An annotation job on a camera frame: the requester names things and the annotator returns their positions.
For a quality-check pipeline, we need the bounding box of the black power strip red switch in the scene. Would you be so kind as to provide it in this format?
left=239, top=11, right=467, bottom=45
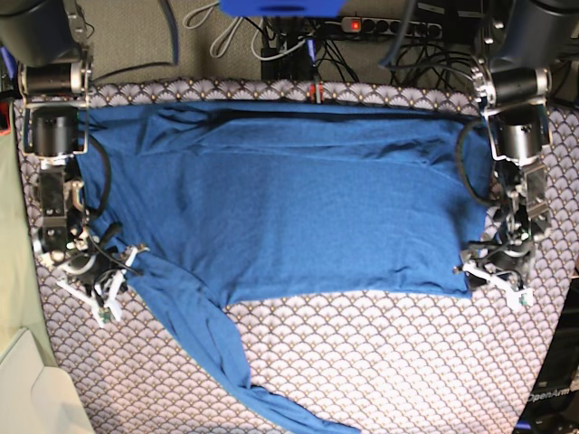
left=339, top=16, right=443, bottom=40

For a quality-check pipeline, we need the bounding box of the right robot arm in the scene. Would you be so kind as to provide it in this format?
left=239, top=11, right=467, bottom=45
left=1, top=1, right=139, bottom=307

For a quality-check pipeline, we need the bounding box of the blue handled clamp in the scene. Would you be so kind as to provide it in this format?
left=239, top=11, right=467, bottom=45
left=1, top=45, right=18, bottom=80

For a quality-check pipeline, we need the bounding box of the black OpenArm case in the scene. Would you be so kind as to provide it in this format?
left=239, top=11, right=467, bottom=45
left=513, top=278, right=578, bottom=433

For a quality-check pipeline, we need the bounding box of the red table clamp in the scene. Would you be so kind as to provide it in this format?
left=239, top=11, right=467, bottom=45
left=307, top=81, right=325, bottom=104

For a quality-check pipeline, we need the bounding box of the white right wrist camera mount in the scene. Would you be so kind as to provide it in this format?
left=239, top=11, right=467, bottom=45
left=56, top=244, right=149, bottom=328

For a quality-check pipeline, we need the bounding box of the blue long-sleeve T-shirt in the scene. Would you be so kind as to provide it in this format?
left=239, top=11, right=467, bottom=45
left=86, top=102, right=486, bottom=433

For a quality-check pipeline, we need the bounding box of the light green cloth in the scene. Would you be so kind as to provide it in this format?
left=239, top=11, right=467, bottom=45
left=0, top=128, right=60, bottom=367

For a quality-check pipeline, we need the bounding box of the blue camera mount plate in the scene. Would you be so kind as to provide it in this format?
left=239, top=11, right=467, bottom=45
left=219, top=0, right=345, bottom=17

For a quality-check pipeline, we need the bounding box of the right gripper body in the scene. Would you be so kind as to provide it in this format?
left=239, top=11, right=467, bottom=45
left=43, top=246, right=136, bottom=298

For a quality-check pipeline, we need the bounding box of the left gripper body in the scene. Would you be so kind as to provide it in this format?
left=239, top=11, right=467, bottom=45
left=465, top=239, right=536, bottom=289

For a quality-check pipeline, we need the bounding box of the fan-patterned tablecloth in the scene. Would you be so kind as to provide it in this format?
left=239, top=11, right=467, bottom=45
left=37, top=105, right=578, bottom=433

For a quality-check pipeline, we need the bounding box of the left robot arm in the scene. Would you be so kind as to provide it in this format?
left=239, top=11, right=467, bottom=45
left=455, top=1, right=578, bottom=293

